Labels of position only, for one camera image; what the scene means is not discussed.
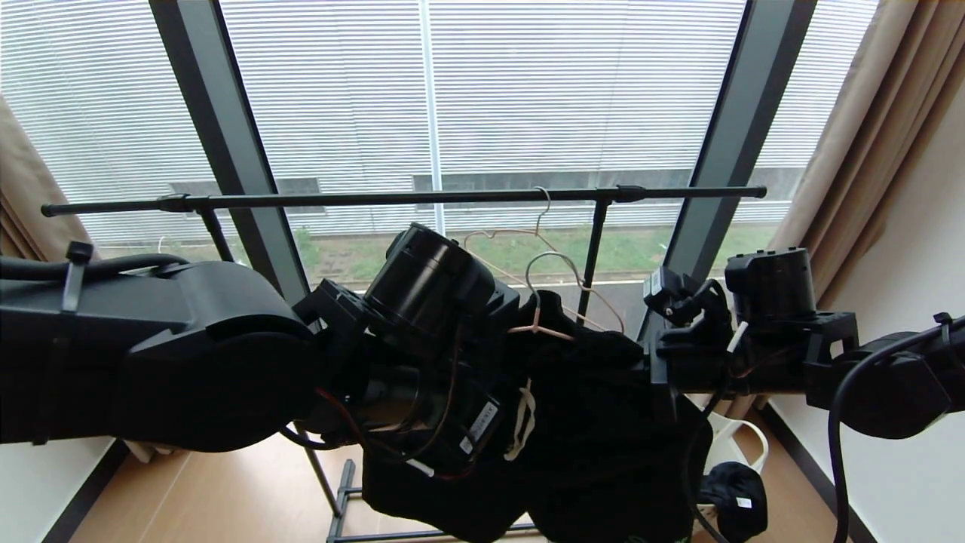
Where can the heap of clothes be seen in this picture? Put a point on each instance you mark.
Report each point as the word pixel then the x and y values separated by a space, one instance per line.
pixel 735 490

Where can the black garment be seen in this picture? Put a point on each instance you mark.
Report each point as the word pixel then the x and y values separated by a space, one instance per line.
pixel 603 437

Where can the window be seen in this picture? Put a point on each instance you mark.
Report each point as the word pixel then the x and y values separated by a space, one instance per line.
pixel 241 151

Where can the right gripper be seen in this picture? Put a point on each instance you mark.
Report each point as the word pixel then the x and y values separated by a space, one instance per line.
pixel 739 373

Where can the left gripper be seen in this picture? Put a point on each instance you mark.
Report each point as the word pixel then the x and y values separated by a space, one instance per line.
pixel 407 415

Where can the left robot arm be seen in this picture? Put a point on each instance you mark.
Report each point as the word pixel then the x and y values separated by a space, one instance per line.
pixel 188 362

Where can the pink clothes hanger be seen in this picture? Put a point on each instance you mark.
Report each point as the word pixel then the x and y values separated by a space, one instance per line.
pixel 540 219
pixel 537 317

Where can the black clothes rack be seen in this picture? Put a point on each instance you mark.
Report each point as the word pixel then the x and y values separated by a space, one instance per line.
pixel 339 200

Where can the white laundry basket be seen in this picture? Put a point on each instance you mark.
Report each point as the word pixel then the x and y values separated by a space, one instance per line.
pixel 727 445

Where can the beige curtain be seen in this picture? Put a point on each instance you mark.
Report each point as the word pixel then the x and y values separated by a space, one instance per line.
pixel 867 151
pixel 30 204

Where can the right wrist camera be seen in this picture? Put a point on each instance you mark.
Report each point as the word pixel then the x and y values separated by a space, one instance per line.
pixel 663 290

